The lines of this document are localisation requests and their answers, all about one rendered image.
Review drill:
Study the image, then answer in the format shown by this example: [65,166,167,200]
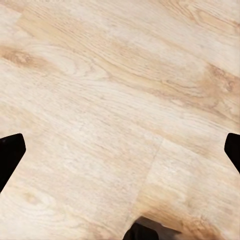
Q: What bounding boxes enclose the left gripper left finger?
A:
[0,133,26,193]

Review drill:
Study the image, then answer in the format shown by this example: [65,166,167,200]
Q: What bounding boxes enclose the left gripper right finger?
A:
[224,133,240,173]

